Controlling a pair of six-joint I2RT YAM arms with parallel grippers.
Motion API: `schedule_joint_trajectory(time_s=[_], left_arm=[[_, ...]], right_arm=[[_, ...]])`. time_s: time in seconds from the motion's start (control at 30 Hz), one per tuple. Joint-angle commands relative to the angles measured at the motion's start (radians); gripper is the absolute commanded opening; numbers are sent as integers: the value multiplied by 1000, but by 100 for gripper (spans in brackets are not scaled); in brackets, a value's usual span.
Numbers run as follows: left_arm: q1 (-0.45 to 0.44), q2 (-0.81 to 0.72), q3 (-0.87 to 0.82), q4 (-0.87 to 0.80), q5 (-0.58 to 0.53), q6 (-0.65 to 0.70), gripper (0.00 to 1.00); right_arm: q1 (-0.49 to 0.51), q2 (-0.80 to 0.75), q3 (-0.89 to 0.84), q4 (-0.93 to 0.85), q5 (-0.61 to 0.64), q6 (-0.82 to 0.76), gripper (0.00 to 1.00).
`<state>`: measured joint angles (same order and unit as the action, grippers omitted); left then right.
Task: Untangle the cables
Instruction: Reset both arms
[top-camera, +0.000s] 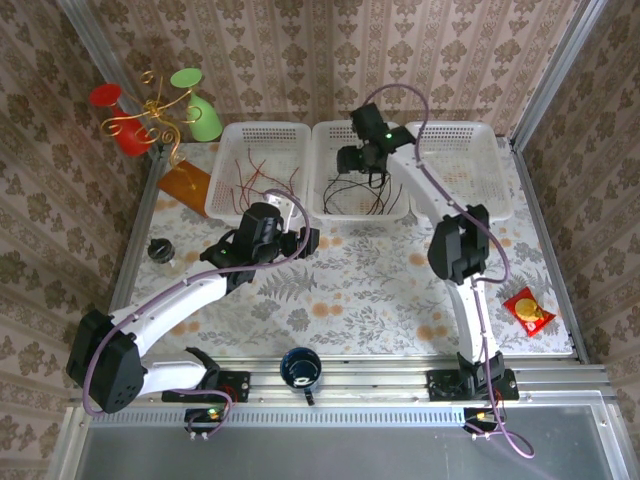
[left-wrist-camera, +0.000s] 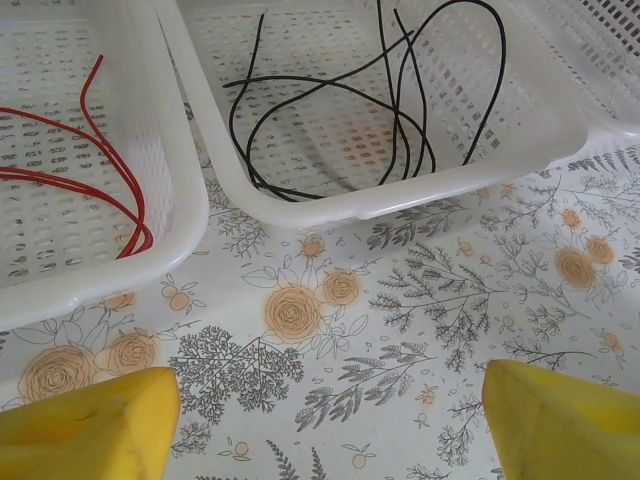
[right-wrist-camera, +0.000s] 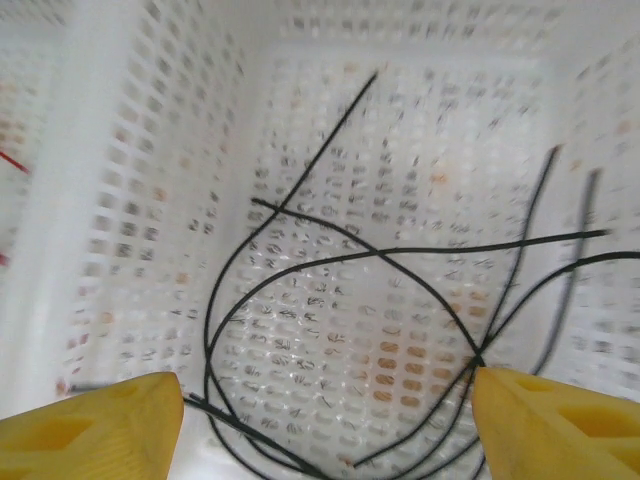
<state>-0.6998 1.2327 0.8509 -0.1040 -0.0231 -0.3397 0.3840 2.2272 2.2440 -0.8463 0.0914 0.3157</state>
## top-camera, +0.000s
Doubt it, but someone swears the glass jar black lid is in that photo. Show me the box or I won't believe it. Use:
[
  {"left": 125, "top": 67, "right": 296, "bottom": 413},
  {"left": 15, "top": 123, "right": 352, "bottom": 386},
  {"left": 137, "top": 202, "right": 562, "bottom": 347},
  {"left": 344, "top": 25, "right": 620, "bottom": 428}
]
[{"left": 148, "top": 238, "right": 177, "bottom": 277}]

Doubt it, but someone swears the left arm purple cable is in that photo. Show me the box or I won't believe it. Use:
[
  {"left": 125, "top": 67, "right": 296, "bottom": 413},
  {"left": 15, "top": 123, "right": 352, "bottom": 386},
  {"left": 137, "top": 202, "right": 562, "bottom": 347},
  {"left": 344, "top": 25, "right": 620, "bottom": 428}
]
[{"left": 82, "top": 188, "right": 314, "bottom": 441}]

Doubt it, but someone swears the red snack packet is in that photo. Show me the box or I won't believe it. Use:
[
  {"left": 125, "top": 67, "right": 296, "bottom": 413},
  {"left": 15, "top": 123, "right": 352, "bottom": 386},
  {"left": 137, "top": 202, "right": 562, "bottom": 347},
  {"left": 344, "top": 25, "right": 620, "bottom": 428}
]
[{"left": 502, "top": 287, "right": 558, "bottom": 337}]

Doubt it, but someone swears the white perforated plastic basket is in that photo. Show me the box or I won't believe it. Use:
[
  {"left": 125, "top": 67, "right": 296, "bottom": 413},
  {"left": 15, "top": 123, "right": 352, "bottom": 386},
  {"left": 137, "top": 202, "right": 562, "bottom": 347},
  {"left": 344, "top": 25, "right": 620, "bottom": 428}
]
[
  {"left": 402, "top": 119, "right": 514, "bottom": 224},
  {"left": 204, "top": 121, "right": 312, "bottom": 226},
  {"left": 310, "top": 119, "right": 411, "bottom": 221}
]

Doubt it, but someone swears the gold wire glass rack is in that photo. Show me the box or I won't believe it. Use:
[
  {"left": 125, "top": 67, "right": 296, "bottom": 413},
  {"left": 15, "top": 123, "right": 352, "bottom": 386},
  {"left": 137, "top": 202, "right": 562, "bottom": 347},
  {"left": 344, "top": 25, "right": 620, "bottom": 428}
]
[{"left": 99, "top": 69, "right": 214, "bottom": 219}]

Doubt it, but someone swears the small black controller board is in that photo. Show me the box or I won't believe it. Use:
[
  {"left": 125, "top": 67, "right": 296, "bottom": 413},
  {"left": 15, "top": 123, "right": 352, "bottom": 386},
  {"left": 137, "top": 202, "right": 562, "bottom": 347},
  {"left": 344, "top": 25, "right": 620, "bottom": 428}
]
[
  {"left": 462, "top": 407, "right": 505, "bottom": 436},
  {"left": 183, "top": 407, "right": 226, "bottom": 435}
]

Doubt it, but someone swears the dark blue mug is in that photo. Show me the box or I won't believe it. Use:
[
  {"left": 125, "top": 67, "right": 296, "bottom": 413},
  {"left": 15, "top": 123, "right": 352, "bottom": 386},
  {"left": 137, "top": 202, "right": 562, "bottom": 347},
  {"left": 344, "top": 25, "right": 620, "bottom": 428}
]
[{"left": 279, "top": 347, "right": 324, "bottom": 407}]

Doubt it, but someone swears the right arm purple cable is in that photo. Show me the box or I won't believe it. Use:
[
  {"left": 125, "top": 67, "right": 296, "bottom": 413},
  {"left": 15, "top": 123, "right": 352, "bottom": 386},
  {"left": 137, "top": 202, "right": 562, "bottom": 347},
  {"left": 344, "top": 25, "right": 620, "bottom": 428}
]
[{"left": 367, "top": 83, "right": 536, "bottom": 460}]

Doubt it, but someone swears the aluminium mounting rail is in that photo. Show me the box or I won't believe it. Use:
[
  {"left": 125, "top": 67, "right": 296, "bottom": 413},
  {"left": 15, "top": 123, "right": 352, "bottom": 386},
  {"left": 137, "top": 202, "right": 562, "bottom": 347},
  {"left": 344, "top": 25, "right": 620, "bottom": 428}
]
[{"left": 69, "top": 355, "right": 616, "bottom": 407}]

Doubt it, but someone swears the grey metal panel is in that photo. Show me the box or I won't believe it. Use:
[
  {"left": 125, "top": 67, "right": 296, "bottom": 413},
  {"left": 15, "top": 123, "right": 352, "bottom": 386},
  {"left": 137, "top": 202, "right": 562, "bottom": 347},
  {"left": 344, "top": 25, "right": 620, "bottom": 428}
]
[{"left": 47, "top": 405, "right": 640, "bottom": 480}]

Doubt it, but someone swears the aluminium frame post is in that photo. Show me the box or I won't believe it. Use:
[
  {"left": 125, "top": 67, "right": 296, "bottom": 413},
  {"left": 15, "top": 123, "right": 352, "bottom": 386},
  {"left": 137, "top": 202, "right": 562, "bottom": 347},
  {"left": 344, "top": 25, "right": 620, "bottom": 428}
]
[
  {"left": 56, "top": 0, "right": 162, "bottom": 151},
  {"left": 508, "top": 0, "right": 615, "bottom": 151}
]

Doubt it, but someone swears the green plastic wine glass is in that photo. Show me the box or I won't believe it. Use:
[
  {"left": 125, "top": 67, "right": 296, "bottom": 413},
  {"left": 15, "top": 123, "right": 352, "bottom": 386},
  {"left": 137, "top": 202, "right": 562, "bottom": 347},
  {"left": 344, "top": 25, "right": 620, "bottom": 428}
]
[{"left": 169, "top": 68, "right": 224, "bottom": 144}]

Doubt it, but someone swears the grey slotted cable duct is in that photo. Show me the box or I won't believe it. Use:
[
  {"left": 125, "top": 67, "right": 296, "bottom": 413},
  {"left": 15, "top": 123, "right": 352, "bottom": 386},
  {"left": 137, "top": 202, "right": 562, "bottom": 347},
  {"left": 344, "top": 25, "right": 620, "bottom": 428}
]
[{"left": 88, "top": 405, "right": 469, "bottom": 428}]

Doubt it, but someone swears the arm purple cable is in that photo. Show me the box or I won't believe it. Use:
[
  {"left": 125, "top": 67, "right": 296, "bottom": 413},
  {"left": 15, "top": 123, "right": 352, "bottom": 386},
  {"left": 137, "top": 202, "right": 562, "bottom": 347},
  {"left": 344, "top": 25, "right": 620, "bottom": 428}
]
[
  {"left": 367, "top": 83, "right": 536, "bottom": 460},
  {"left": 82, "top": 188, "right": 314, "bottom": 441}
]

